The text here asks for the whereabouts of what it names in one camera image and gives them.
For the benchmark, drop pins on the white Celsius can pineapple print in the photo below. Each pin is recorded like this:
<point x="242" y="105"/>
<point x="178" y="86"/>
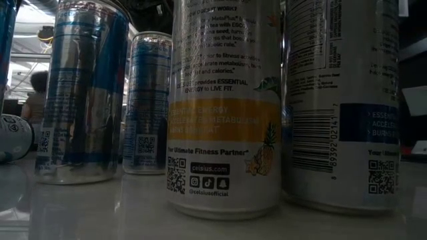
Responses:
<point x="223" y="133"/>

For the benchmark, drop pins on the silver blue Red Bull can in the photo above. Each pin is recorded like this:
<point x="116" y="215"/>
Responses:
<point x="5" y="33"/>
<point x="83" y="100"/>
<point x="146" y="100"/>

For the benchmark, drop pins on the white Celsius can blue band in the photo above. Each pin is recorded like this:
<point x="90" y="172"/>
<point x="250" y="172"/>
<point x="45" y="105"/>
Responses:
<point x="343" y="83"/>

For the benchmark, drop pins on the person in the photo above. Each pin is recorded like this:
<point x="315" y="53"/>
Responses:
<point x="36" y="100"/>

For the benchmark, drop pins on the red strip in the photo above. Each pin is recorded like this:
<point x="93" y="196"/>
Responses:
<point x="405" y="150"/>

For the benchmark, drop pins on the grey metal rack beams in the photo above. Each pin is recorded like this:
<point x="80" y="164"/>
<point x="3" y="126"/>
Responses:
<point x="26" y="56"/>

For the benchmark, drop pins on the tall silver Red Bull can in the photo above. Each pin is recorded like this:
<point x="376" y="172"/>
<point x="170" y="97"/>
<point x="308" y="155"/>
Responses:
<point x="13" y="136"/>

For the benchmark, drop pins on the white paper sheet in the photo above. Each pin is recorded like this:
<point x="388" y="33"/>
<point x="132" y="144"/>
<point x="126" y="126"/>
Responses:
<point x="415" y="100"/>

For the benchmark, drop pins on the small white box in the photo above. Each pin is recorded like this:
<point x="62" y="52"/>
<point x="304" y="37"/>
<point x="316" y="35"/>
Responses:
<point x="420" y="146"/>

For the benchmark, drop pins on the white ceiling box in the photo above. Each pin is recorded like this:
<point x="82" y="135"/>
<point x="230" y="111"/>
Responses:
<point x="403" y="8"/>

